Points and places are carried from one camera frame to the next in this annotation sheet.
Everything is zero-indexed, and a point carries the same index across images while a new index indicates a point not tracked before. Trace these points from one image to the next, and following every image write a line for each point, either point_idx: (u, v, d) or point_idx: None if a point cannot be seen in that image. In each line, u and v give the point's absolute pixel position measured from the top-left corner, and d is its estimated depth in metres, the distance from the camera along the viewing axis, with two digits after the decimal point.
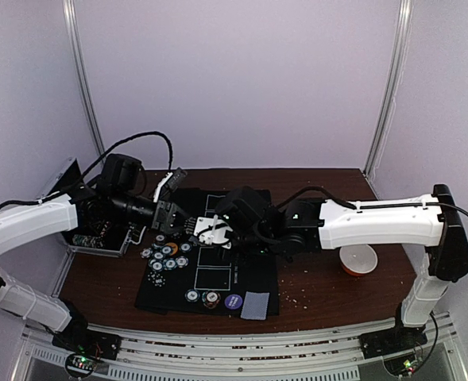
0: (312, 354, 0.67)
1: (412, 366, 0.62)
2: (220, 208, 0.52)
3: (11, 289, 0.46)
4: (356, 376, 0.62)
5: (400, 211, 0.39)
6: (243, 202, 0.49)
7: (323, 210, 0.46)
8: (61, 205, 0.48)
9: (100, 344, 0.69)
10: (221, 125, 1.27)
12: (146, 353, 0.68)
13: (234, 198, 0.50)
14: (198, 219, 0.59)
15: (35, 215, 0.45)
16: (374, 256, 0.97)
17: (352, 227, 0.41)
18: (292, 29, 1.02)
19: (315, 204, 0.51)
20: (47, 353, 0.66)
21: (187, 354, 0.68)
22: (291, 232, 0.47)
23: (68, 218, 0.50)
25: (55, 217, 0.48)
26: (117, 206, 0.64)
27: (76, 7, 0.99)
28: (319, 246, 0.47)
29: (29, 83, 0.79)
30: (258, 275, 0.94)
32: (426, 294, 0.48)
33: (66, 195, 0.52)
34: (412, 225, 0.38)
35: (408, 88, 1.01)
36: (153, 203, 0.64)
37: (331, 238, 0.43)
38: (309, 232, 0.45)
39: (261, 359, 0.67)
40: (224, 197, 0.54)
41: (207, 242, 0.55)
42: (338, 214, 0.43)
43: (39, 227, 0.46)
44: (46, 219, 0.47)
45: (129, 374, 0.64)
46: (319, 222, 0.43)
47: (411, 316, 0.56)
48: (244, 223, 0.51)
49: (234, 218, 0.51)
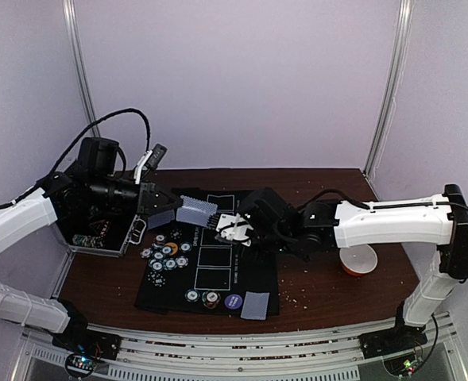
0: (312, 354, 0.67)
1: (412, 366, 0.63)
2: (243, 207, 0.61)
3: (5, 298, 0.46)
4: (356, 376, 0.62)
5: (411, 210, 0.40)
6: (264, 202, 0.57)
7: (339, 210, 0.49)
8: (35, 202, 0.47)
9: (100, 344, 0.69)
10: (222, 124, 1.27)
12: (146, 353, 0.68)
13: (255, 198, 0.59)
14: (222, 216, 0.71)
15: (14, 217, 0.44)
16: (374, 256, 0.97)
17: (365, 227, 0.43)
18: (292, 29, 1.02)
19: (330, 206, 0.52)
20: (47, 353, 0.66)
21: (187, 354, 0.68)
22: (308, 231, 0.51)
23: (48, 212, 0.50)
25: (32, 216, 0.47)
26: (98, 191, 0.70)
27: (76, 7, 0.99)
28: (334, 244, 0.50)
29: (29, 83, 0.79)
30: (259, 275, 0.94)
32: (432, 292, 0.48)
33: (40, 189, 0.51)
34: (423, 224, 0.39)
35: (408, 88, 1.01)
36: (136, 186, 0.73)
37: (346, 236, 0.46)
38: (325, 232, 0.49)
39: (261, 359, 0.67)
40: (246, 198, 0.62)
41: (229, 236, 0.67)
42: (352, 214, 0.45)
43: (21, 227, 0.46)
44: (27, 217, 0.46)
45: (129, 374, 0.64)
46: (334, 221, 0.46)
47: (413, 316, 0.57)
48: (264, 222, 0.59)
49: (254, 217, 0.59)
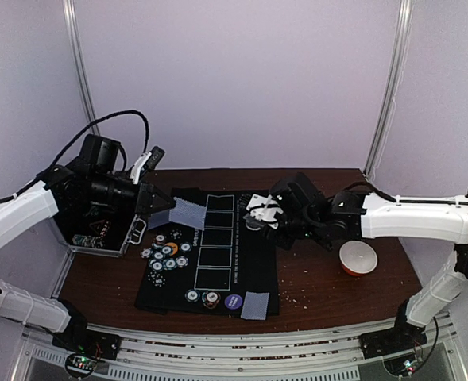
0: (312, 354, 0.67)
1: (412, 366, 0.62)
2: (276, 189, 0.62)
3: (7, 297, 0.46)
4: (356, 376, 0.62)
5: (433, 207, 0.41)
6: (297, 186, 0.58)
7: (367, 202, 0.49)
8: (36, 193, 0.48)
9: (100, 344, 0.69)
10: (222, 124, 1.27)
12: (146, 353, 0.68)
13: (288, 181, 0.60)
14: (253, 197, 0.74)
15: (16, 209, 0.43)
16: (374, 256, 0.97)
17: (389, 218, 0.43)
18: (292, 30, 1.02)
19: (359, 195, 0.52)
20: (47, 353, 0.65)
21: (187, 354, 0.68)
22: (336, 217, 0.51)
23: (48, 205, 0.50)
25: (34, 208, 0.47)
26: (98, 188, 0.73)
27: (76, 7, 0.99)
28: (359, 233, 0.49)
29: (28, 83, 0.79)
30: (259, 275, 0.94)
32: (442, 292, 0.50)
33: (40, 182, 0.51)
34: (443, 221, 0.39)
35: (408, 89, 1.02)
36: (133, 186, 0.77)
37: (372, 227, 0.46)
38: (352, 220, 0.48)
39: (261, 359, 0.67)
40: (279, 181, 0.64)
41: (259, 217, 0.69)
42: (378, 205, 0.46)
43: (23, 220, 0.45)
44: (29, 209, 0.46)
45: (129, 374, 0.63)
46: (361, 209, 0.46)
47: (417, 313, 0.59)
48: (295, 205, 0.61)
49: (285, 199, 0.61)
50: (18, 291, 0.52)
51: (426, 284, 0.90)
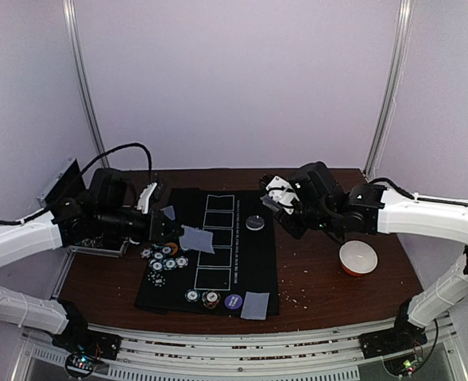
0: (312, 354, 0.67)
1: (412, 366, 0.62)
2: (295, 177, 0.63)
3: (0, 302, 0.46)
4: (356, 376, 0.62)
5: (450, 208, 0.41)
6: (318, 176, 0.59)
7: (384, 196, 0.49)
8: (40, 225, 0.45)
9: (100, 344, 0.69)
10: (222, 124, 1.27)
12: (147, 353, 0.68)
13: (308, 171, 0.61)
14: (276, 178, 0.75)
15: (13, 237, 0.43)
16: (374, 256, 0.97)
17: (408, 215, 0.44)
18: (292, 30, 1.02)
19: (378, 190, 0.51)
20: (48, 352, 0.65)
21: (188, 354, 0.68)
22: (353, 209, 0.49)
23: (54, 236, 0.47)
25: (37, 239, 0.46)
26: (106, 221, 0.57)
27: (76, 7, 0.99)
28: (374, 228, 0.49)
29: (28, 83, 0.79)
30: (259, 275, 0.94)
32: (448, 293, 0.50)
33: (48, 212, 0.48)
34: (458, 222, 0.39)
35: (408, 89, 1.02)
36: (145, 215, 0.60)
37: (388, 222, 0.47)
38: (369, 213, 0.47)
39: (261, 359, 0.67)
40: (299, 168, 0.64)
41: (276, 198, 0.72)
42: (396, 201, 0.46)
43: (23, 247, 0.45)
44: (29, 240, 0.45)
45: (129, 374, 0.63)
46: (380, 204, 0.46)
47: (419, 314, 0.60)
48: (313, 195, 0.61)
49: (303, 188, 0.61)
50: (14, 295, 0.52)
51: (425, 283, 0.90)
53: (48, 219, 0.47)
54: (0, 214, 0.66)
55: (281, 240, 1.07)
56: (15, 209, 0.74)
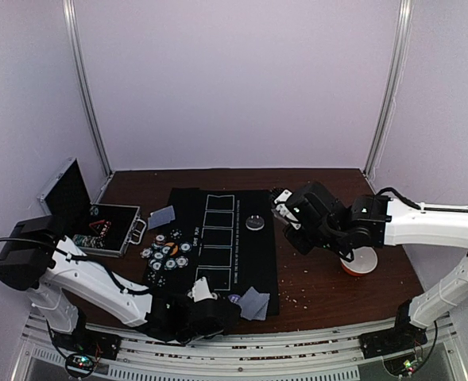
0: (312, 354, 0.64)
1: (412, 366, 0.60)
2: (291, 201, 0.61)
3: (39, 292, 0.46)
4: (356, 376, 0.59)
5: (456, 215, 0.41)
6: (314, 196, 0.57)
7: (390, 207, 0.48)
8: (136, 311, 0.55)
9: (100, 344, 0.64)
10: (221, 124, 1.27)
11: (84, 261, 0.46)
12: (146, 353, 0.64)
13: (304, 192, 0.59)
14: (284, 192, 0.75)
15: (110, 296, 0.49)
16: (375, 256, 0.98)
17: (415, 226, 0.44)
18: (292, 30, 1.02)
19: (381, 201, 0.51)
20: (47, 353, 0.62)
21: (188, 354, 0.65)
22: (358, 224, 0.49)
23: (129, 320, 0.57)
25: (123, 313, 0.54)
26: (202, 331, 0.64)
27: (76, 7, 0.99)
28: (380, 240, 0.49)
29: (28, 83, 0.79)
30: (259, 273, 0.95)
32: (451, 295, 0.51)
33: (150, 295, 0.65)
34: (466, 230, 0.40)
35: (408, 88, 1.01)
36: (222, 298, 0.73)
37: (396, 234, 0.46)
38: (376, 227, 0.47)
39: (261, 359, 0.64)
40: (294, 192, 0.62)
41: (284, 213, 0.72)
42: (403, 212, 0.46)
43: (103, 305, 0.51)
44: (116, 307, 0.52)
45: (129, 374, 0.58)
46: (386, 217, 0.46)
47: (423, 314, 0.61)
48: (313, 217, 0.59)
49: (302, 211, 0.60)
50: (53, 291, 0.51)
51: (425, 284, 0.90)
53: (144, 309, 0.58)
54: (0, 215, 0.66)
55: (281, 240, 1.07)
56: (15, 209, 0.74)
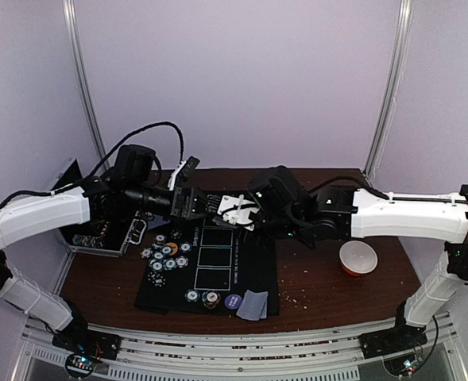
0: (312, 354, 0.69)
1: (413, 366, 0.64)
2: (253, 185, 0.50)
3: (17, 282, 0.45)
4: (357, 376, 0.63)
5: (429, 205, 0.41)
6: (281, 182, 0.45)
7: (357, 198, 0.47)
8: (73, 198, 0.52)
9: (100, 344, 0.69)
10: (221, 125, 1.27)
11: None
12: (146, 353, 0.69)
13: (269, 176, 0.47)
14: (223, 198, 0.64)
15: (44, 208, 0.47)
16: (374, 255, 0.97)
17: (383, 217, 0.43)
18: (291, 30, 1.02)
19: (348, 191, 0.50)
20: (47, 353, 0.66)
21: (187, 354, 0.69)
22: (324, 215, 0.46)
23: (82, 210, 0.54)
25: (67, 210, 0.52)
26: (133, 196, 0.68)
27: (76, 6, 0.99)
28: (348, 233, 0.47)
29: (29, 85, 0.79)
30: (258, 271, 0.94)
32: (436, 292, 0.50)
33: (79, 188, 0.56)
34: (438, 220, 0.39)
35: (407, 88, 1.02)
36: (169, 193, 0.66)
37: (363, 225, 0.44)
38: (342, 219, 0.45)
39: (261, 359, 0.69)
40: (256, 175, 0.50)
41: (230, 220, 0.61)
42: (371, 202, 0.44)
43: (46, 220, 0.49)
44: (56, 209, 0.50)
45: (129, 374, 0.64)
46: (353, 209, 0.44)
47: (416, 314, 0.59)
48: (276, 204, 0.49)
49: (266, 198, 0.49)
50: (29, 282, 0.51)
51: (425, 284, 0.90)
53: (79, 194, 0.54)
54: None
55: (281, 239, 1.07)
56: None
